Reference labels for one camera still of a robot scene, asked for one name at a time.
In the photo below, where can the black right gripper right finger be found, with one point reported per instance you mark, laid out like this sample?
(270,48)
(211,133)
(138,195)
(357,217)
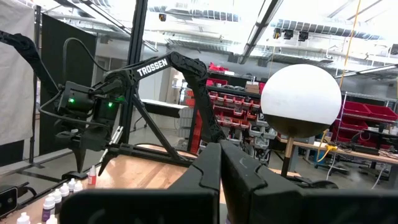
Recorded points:
(311,208)

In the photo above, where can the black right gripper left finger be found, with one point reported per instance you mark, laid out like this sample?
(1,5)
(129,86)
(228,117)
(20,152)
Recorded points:
(140,208)

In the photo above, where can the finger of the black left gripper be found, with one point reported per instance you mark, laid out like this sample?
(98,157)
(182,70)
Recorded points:
(79,155)
(107,157)

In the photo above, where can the dark red food coloring bottle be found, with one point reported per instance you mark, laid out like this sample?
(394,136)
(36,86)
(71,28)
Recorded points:
(64,189)

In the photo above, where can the dark bottle white label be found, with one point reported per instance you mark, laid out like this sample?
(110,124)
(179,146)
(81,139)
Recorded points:
(57,197)

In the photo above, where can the dark bottle purple label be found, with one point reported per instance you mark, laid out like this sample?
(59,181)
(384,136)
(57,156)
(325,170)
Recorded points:
(48,208)

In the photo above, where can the orange bottle yellow label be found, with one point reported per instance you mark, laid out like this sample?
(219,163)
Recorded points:
(51,220)

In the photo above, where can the white-capped food coloring bottle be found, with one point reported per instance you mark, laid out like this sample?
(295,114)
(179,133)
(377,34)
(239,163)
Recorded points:
(71,184)
(78,186)

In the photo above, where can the black stand pole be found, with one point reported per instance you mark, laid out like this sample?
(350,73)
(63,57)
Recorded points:
(32,124)

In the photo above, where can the white desk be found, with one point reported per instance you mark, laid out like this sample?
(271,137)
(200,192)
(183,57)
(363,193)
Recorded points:
(161,107)

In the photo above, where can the wooden workbench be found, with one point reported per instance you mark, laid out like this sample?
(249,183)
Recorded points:
(357,154)

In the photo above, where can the white backdrop curtain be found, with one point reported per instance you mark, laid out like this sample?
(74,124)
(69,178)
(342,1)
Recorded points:
(15,109)

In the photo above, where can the red plastic storage bin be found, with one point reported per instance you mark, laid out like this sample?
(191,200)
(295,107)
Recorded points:
(351,124)
(356,109)
(382,112)

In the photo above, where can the black backdrop panel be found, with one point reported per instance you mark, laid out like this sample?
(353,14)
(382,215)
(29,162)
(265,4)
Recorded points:
(53,31)

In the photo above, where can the white globe table lamp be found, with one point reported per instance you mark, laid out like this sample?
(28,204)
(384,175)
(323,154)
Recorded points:
(300,93)

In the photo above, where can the black parts shelf rack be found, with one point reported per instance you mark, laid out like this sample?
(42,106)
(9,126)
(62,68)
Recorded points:
(224,91)

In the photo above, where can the brown cardboard box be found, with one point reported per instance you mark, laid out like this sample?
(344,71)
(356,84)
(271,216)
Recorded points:
(252,87)

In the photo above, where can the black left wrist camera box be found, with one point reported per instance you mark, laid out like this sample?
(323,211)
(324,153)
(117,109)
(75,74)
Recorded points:
(77,93)

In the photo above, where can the black frame base beam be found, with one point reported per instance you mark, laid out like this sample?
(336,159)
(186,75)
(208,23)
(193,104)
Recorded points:
(146,152)

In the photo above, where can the black diagonal frame brace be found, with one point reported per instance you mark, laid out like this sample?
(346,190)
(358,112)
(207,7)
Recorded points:
(155,127)

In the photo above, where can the black frame post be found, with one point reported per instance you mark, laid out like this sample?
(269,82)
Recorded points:
(136,37)

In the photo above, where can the black table-level camera box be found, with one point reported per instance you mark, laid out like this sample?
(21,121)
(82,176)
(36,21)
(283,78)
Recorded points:
(7,200)

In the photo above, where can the black overhead camera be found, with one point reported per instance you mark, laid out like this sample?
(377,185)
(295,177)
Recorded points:
(162,17)

